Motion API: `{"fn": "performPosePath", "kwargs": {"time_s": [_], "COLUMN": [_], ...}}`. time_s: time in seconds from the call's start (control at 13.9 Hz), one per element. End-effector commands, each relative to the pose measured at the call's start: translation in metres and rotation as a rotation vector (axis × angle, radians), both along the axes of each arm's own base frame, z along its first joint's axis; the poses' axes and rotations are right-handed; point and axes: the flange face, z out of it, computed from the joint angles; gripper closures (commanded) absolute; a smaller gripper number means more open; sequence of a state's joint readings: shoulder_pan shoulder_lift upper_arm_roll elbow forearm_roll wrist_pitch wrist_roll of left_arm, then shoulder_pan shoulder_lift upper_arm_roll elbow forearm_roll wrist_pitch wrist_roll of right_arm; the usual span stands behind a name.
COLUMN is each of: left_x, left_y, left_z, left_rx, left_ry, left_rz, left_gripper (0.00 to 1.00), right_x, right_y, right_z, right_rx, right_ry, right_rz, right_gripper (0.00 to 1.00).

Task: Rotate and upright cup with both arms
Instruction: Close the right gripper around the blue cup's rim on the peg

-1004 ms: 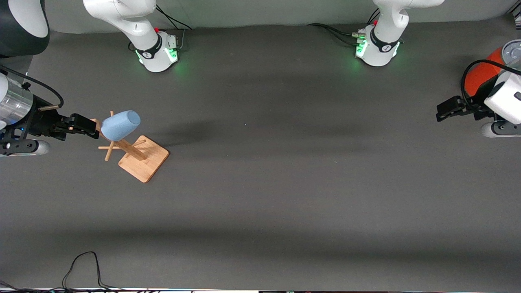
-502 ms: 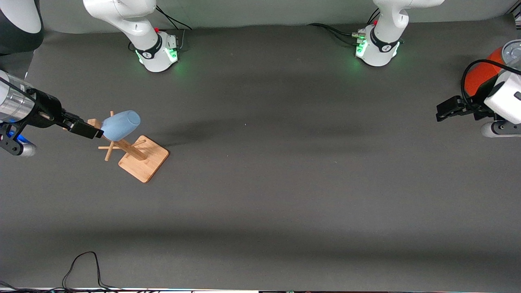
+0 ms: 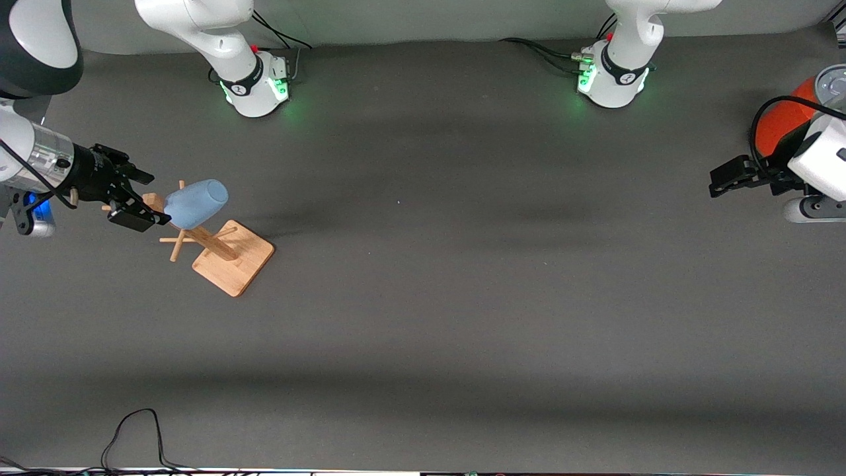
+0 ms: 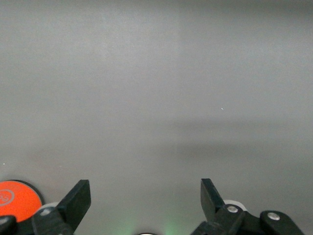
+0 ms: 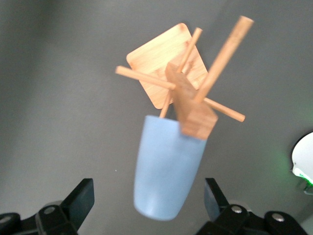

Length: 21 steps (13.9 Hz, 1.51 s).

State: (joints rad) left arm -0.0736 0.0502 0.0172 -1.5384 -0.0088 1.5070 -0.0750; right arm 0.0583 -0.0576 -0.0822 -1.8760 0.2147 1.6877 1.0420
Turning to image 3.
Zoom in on light blue plastic cup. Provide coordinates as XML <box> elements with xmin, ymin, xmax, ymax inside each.
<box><xmin>163</xmin><ymin>179</ymin><xmax>229</xmax><ymax>230</ymax></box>

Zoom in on wooden cup rack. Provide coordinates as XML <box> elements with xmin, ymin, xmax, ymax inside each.
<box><xmin>102</xmin><ymin>180</ymin><xmax>276</xmax><ymax>298</ymax></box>

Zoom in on orange can with grey lid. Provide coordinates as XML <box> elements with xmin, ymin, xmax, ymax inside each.
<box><xmin>755</xmin><ymin>64</ymin><xmax>846</xmax><ymax>159</ymax></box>

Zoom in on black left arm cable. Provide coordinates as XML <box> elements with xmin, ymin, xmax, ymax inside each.
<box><xmin>749</xmin><ymin>95</ymin><xmax>846</xmax><ymax>178</ymax></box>

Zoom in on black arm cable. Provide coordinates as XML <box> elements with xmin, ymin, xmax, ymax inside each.
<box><xmin>0</xmin><ymin>138</ymin><xmax>79</xmax><ymax>210</ymax></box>
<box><xmin>749</xmin><ymin>95</ymin><xmax>846</xmax><ymax>178</ymax></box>

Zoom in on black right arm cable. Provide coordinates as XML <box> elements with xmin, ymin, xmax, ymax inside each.
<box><xmin>0</xmin><ymin>138</ymin><xmax>79</xmax><ymax>210</ymax></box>

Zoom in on black right arm base cables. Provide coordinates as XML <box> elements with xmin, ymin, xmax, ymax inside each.
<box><xmin>251</xmin><ymin>9</ymin><xmax>313</xmax><ymax>84</ymax></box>

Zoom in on black arm base cables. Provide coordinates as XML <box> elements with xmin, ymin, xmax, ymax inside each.
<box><xmin>499</xmin><ymin>13</ymin><xmax>617</xmax><ymax>75</ymax></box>
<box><xmin>251</xmin><ymin>9</ymin><xmax>313</xmax><ymax>84</ymax></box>

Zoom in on black cable on table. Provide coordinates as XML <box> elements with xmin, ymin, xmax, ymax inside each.
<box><xmin>0</xmin><ymin>408</ymin><xmax>199</xmax><ymax>474</ymax></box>

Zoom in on black left arm base cables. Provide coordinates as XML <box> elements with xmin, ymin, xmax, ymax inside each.
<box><xmin>499</xmin><ymin>13</ymin><xmax>617</xmax><ymax>75</ymax></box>

